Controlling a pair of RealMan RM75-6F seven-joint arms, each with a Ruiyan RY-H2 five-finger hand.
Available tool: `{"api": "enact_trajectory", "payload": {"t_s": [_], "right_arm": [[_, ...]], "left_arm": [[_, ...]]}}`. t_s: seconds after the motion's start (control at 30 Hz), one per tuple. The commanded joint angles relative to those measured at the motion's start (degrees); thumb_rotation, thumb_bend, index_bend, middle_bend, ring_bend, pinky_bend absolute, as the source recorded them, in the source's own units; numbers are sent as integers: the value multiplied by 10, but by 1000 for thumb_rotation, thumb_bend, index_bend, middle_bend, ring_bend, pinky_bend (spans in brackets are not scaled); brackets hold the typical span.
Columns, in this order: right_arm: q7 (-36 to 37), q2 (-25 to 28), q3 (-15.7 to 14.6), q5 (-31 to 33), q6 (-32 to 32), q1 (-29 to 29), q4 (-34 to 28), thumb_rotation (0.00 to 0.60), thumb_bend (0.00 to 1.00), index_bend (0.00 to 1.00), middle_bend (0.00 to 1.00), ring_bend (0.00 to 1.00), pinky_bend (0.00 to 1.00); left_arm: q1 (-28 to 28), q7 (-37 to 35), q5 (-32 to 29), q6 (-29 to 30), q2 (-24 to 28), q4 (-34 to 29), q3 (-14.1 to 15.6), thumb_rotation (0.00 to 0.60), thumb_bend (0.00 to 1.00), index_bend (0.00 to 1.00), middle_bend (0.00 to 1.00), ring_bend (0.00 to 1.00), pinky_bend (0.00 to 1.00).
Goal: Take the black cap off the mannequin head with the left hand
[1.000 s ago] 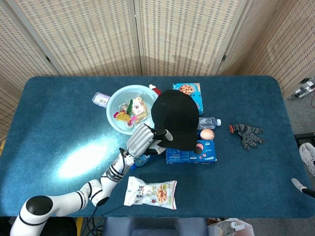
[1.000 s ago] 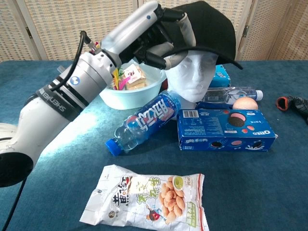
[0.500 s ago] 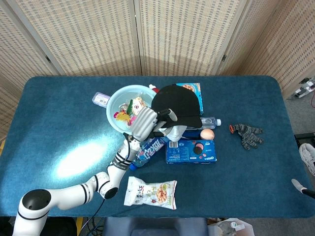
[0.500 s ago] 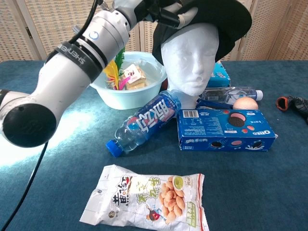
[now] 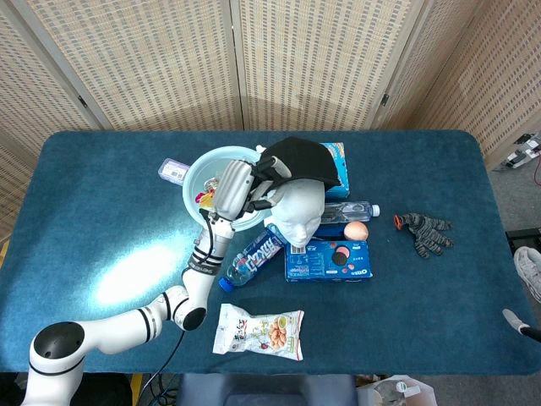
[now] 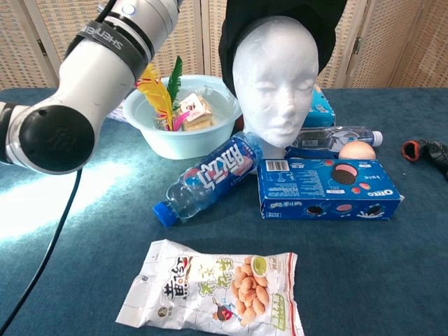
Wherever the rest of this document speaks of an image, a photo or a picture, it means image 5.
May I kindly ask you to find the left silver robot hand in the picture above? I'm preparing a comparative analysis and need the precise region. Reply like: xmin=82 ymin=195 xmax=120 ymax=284
xmin=209 ymin=155 xmax=292 ymax=223

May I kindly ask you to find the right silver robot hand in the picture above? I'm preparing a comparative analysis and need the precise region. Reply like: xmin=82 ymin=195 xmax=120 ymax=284
xmin=501 ymin=308 xmax=541 ymax=339

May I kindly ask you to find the black cap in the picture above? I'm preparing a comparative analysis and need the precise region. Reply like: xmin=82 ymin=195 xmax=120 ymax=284
xmin=256 ymin=135 xmax=342 ymax=189

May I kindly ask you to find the white peanut snack bag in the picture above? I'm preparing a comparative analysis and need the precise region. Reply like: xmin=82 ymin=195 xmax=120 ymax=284
xmin=211 ymin=303 xmax=305 ymax=362

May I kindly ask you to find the colourful feather shuttlecock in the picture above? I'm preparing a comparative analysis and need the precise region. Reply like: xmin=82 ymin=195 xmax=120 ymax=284
xmin=194 ymin=189 xmax=217 ymax=211

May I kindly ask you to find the light blue plastic bowl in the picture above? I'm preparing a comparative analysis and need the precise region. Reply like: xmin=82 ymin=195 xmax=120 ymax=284
xmin=182 ymin=145 xmax=276 ymax=233

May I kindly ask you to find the white sneaker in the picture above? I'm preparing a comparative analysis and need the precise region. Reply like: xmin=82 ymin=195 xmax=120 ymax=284
xmin=513 ymin=246 xmax=541 ymax=304

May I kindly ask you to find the white foam mannequin head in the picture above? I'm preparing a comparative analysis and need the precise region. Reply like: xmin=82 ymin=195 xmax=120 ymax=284
xmin=264 ymin=177 xmax=326 ymax=249

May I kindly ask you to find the blue capped drink bottle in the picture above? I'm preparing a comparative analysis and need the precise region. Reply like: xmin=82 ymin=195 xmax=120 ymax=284
xmin=218 ymin=222 xmax=287 ymax=294

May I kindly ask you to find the blue chocolate chip cookie box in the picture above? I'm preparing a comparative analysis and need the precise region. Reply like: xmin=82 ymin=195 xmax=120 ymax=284
xmin=319 ymin=142 xmax=351 ymax=200

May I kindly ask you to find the grey knit work glove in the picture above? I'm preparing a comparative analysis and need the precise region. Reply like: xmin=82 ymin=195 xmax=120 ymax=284
xmin=393 ymin=212 xmax=455 ymax=260

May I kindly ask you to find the clear white capped water bottle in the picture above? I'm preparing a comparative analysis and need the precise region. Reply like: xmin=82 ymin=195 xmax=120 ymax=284
xmin=323 ymin=200 xmax=380 ymax=224

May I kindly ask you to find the blue plush tablecloth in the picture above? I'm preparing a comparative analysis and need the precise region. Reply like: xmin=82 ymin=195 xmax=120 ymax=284
xmin=0 ymin=129 xmax=541 ymax=376

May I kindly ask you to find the peach coloured round ball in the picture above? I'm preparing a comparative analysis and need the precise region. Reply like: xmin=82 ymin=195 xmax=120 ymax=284
xmin=342 ymin=220 xmax=369 ymax=242

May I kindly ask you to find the clear plastic container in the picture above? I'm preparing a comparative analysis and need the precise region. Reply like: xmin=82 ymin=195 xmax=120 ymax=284
xmin=357 ymin=374 xmax=439 ymax=406

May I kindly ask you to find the blue Oreo cookie box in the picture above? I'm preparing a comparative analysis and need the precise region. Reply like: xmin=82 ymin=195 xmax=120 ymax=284
xmin=284 ymin=239 xmax=374 ymax=283

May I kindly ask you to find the woven folding screen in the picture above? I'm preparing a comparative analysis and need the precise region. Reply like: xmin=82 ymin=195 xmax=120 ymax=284
xmin=0 ymin=0 xmax=541 ymax=242

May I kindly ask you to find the electronic parts pile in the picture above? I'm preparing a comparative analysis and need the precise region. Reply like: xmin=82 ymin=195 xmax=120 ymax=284
xmin=492 ymin=132 xmax=541 ymax=173

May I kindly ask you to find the blue grey padded seat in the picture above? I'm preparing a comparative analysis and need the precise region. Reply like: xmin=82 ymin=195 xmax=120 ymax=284
xmin=175 ymin=373 xmax=359 ymax=406

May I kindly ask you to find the black bulky floor object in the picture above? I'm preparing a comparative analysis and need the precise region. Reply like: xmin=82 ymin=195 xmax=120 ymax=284
xmin=78 ymin=374 xmax=134 ymax=406

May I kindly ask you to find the black equipment frame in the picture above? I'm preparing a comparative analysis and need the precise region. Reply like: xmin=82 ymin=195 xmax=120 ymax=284
xmin=505 ymin=227 xmax=541 ymax=250

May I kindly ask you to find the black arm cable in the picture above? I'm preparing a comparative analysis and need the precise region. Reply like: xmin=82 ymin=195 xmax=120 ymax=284
xmin=139 ymin=331 xmax=187 ymax=406

